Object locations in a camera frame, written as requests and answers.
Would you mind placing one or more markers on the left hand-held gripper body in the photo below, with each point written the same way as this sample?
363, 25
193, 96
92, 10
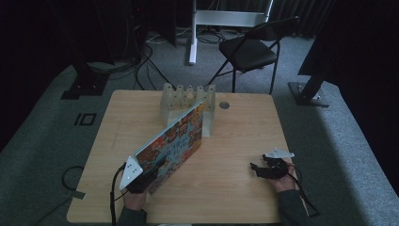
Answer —
131, 171

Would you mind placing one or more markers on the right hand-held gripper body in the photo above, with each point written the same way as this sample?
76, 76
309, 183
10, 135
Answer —
276, 164

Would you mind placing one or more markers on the colourful tiger picture book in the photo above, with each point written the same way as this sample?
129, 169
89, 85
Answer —
175, 144

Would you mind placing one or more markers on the translucent white book rack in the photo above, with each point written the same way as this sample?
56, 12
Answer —
185, 103

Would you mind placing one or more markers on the person's right hand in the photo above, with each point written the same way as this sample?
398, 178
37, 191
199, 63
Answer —
285, 182

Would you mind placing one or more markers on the person's left hand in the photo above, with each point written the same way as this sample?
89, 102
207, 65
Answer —
135, 200

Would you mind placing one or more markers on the grey tape piece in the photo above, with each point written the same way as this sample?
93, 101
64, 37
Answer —
76, 194

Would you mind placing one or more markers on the grey round table grommet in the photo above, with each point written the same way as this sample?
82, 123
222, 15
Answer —
224, 105

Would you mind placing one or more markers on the black slanted stand with base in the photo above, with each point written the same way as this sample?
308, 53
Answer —
309, 91

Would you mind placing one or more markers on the black stand with flat base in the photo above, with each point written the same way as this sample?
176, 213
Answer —
86, 83

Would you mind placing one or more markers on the black folding chair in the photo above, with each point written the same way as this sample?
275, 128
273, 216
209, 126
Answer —
247, 53

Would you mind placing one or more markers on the dark curtain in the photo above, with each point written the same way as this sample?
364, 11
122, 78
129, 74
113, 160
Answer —
298, 15

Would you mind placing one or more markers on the white metal stand frame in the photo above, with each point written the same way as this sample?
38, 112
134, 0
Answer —
219, 18

